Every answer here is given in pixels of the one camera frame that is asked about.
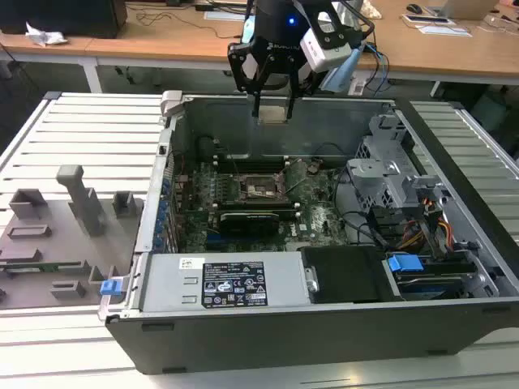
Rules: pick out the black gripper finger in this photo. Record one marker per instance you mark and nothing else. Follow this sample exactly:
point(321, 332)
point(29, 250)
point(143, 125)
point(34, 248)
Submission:
point(299, 77)
point(239, 73)

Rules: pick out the silver-topped CPU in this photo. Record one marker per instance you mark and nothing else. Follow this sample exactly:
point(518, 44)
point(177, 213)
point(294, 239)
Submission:
point(273, 114)

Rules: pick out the black RAM slot bank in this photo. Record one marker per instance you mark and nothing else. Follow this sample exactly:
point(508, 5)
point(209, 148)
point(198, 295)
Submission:
point(251, 208)
point(259, 164)

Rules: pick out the CPU socket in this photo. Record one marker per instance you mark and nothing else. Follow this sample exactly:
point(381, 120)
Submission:
point(259, 190)

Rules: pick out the coin cell battery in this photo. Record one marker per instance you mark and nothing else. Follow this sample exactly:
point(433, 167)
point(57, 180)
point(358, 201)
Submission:
point(314, 166)

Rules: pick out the metal drive cage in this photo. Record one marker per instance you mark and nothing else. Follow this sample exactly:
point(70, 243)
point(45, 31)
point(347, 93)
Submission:
point(377, 174)

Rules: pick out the dark computer mouse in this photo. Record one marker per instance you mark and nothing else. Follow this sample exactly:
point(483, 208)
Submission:
point(414, 7)

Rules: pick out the green motherboard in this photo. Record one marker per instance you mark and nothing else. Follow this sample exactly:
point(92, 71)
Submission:
point(316, 219)

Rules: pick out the low-profile graphics card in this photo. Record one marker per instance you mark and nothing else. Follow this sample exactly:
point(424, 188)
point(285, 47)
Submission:
point(249, 223)

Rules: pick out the white paper sheet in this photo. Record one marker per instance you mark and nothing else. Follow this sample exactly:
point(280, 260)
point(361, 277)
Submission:
point(446, 31)

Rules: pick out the silver laptop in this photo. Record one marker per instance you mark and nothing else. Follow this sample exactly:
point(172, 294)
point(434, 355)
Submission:
point(466, 8)

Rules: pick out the black computer tower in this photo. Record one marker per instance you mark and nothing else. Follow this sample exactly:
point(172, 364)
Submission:
point(61, 18)

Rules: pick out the crumpled white paper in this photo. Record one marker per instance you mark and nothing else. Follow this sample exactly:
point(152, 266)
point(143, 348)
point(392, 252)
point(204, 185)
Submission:
point(44, 37)

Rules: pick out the black plastic shroud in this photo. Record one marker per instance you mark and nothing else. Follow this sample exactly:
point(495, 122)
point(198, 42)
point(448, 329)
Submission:
point(344, 275)

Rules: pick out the blue disk carrier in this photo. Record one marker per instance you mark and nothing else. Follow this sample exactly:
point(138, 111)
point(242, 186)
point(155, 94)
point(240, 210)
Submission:
point(403, 265)

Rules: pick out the grey power supply unit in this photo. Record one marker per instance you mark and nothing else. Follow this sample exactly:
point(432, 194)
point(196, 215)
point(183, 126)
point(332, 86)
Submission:
point(170, 279)

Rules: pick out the blue case latch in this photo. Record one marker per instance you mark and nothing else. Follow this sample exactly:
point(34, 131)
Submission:
point(110, 288)

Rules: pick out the grey parts rack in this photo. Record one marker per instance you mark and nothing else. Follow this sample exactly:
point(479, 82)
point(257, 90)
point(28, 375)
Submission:
point(52, 259)

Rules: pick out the green RAM stick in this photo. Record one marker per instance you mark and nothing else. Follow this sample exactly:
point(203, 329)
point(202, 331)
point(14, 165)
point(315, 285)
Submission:
point(52, 265)

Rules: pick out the black and grey PC case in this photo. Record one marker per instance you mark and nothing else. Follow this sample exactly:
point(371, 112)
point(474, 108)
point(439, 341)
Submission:
point(284, 344)

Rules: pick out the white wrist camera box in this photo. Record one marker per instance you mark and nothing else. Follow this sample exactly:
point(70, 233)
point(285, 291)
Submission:
point(320, 52)

